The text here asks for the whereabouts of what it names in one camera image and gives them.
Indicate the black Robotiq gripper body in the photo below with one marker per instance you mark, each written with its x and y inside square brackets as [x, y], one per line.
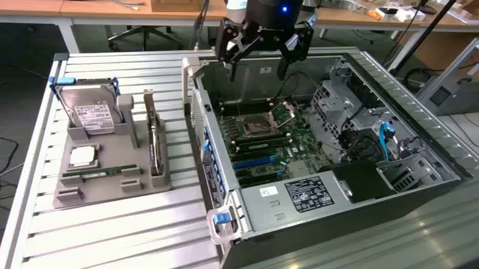
[269, 14]

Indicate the Nvidia graphics card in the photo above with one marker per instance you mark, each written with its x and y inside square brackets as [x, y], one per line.
[155, 145]

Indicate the black office chair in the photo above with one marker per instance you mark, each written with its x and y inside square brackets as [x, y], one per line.
[144, 30]

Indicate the silver disk bay cage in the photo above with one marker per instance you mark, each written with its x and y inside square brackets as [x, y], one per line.
[332, 106]

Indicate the socket locking lever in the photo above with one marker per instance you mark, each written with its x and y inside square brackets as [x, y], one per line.
[239, 109]

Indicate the open socket cover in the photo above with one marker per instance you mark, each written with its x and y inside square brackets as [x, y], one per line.
[281, 115]

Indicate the white small device box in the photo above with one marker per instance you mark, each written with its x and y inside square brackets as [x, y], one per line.
[407, 15]

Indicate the CPU socket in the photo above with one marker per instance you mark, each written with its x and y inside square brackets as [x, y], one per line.
[256, 126]

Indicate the black tripod pole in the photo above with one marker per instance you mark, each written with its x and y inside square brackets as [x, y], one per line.
[423, 36]

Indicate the green motherboard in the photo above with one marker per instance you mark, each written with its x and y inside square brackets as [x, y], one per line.
[299, 131]

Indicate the black round stand base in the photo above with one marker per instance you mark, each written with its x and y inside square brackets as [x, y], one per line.
[424, 8]

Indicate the RAM stick in slot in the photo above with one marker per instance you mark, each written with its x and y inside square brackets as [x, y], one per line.
[261, 145]

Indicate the black expansion slot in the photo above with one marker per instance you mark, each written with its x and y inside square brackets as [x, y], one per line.
[261, 181]
[257, 173]
[248, 156]

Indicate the hard disk in blue carrier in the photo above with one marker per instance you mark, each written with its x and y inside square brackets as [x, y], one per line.
[93, 112]

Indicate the blue expansion slot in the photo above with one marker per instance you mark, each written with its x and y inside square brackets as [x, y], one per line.
[253, 162]

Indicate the grey computer tower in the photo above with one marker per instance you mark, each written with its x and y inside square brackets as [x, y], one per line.
[456, 95]

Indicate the grey parts rack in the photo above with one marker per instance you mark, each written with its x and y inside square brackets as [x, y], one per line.
[112, 157]

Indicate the black plastic shroud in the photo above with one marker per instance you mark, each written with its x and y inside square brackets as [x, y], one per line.
[359, 179]

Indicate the green RAM stick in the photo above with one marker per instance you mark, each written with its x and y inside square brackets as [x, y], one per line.
[112, 170]

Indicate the silver CPU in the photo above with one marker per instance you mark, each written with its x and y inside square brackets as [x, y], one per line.
[81, 156]

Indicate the grey power supply unit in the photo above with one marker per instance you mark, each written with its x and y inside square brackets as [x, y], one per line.
[276, 207]

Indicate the blue case latch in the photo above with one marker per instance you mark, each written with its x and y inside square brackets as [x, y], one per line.
[220, 218]

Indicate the black open PC case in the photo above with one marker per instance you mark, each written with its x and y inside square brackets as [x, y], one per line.
[336, 224]

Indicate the wooden desk with white frame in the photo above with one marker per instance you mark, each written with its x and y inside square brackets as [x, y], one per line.
[37, 11]
[355, 16]

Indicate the grey disk bay bracket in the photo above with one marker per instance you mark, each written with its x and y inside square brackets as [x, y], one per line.
[411, 173]

